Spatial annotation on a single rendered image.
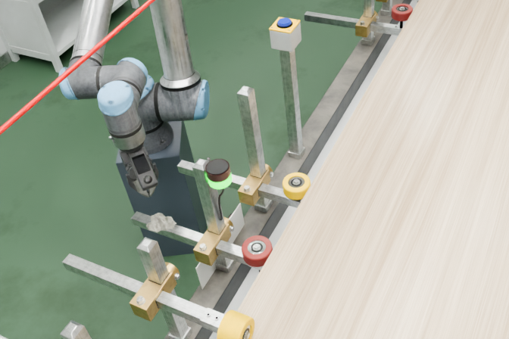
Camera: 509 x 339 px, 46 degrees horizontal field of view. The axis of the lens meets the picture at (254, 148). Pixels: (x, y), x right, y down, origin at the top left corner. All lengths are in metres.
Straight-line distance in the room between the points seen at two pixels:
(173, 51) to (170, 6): 0.16
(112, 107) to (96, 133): 2.00
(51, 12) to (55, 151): 1.42
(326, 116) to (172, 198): 0.73
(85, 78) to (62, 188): 1.65
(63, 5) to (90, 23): 2.88
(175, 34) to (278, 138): 1.27
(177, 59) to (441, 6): 1.04
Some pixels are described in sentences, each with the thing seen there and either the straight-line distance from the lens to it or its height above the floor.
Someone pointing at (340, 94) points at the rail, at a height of 0.70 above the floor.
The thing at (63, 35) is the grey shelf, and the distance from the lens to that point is 4.31.
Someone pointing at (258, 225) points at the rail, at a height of 0.70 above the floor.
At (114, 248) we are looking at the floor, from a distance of 2.90.
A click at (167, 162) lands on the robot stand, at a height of 0.57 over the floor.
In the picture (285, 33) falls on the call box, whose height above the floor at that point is 1.21.
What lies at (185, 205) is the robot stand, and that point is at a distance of 2.52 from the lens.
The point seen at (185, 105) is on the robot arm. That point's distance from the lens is 2.20.
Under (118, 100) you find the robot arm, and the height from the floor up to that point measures 1.25.
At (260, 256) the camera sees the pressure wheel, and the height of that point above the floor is 0.91.
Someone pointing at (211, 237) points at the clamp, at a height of 0.87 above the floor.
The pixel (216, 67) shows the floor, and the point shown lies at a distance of 3.83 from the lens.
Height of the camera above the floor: 2.13
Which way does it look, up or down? 42 degrees down
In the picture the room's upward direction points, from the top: 9 degrees counter-clockwise
